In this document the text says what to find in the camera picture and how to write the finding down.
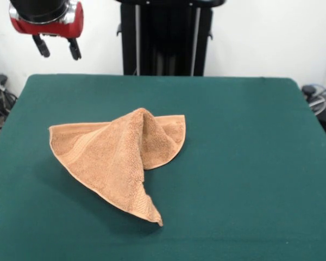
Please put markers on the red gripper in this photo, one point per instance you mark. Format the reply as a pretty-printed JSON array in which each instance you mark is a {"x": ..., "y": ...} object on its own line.
[{"x": 54, "y": 30}]

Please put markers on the orange terry towel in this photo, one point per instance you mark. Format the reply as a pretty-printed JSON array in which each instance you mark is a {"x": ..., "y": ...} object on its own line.
[{"x": 103, "y": 163}]

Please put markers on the dark green table cloth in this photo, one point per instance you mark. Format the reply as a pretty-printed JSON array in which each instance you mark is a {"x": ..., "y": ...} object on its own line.
[{"x": 233, "y": 176}]

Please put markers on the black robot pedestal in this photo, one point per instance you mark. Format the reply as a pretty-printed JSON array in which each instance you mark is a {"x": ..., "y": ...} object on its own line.
[{"x": 168, "y": 40}]

